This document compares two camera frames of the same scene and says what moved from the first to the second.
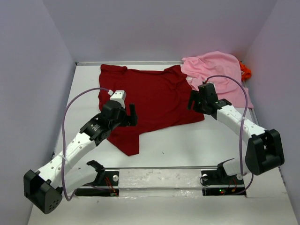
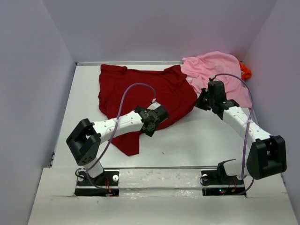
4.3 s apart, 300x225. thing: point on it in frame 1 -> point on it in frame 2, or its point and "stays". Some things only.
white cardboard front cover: (173, 196) stays
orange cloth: (247, 73) stays
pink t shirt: (199, 68) stays
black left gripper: (128, 119) -> (150, 134)
